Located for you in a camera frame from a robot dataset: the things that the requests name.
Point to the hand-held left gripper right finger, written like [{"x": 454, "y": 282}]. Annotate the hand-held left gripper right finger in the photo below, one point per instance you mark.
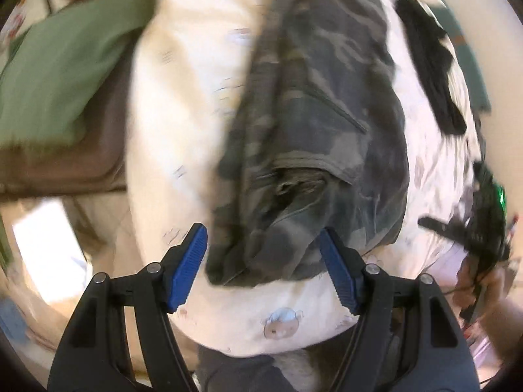
[{"x": 339, "y": 269}]

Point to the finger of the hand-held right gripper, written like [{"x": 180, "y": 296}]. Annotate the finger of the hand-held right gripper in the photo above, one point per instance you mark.
[{"x": 439, "y": 227}]

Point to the green cloth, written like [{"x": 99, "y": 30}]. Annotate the green cloth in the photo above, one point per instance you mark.
[{"x": 61, "y": 69}]

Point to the black garment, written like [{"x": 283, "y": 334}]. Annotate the black garment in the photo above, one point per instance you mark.
[{"x": 429, "y": 57}]

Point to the person's grey clothing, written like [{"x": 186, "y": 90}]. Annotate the person's grey clothing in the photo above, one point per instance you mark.
[{"x": 233, "y": 371}]

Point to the person's right forearm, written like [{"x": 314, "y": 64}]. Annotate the person's right forearm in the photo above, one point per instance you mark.
[{"x": 502, "y": 326}]

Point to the camouflage pants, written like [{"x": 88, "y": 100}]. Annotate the camouflage pants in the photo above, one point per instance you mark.
[{"x": 310, "y": 110}]

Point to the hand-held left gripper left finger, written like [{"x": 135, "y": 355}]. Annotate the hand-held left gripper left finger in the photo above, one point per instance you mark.
[{"x": 188, "y": 265}]

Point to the person's right hand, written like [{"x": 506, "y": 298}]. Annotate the person's right hand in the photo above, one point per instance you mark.
[{"x": 465, "y": 286}]

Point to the cream bear printed blanket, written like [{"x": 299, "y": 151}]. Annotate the cream bear printed blanket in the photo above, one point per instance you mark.
[{"x": 175, "y": 110}]

